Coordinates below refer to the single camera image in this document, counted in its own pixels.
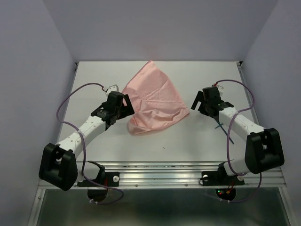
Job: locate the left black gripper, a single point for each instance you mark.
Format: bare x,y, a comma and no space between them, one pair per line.
127,110

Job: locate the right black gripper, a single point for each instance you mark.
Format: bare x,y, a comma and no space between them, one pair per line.
199,97

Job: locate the pink satin napkin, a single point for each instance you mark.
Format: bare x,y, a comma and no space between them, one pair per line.
155,100

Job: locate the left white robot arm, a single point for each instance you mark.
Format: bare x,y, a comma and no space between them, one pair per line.
58,164

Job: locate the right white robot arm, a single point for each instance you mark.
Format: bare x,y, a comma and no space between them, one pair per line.
263,146

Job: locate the teal plastic spoon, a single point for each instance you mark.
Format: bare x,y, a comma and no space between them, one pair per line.
224,131

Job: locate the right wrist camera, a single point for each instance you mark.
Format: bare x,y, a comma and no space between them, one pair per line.
220,88

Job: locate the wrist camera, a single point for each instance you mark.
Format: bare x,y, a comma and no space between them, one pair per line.
111,88
220,88

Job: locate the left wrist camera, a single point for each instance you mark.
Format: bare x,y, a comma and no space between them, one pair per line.
111,88

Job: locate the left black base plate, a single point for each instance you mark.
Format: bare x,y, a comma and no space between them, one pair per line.
110,179

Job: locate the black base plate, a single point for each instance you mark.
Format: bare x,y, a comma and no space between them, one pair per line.
110,179
213,178

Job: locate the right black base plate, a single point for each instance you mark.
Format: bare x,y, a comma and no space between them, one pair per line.
213,178

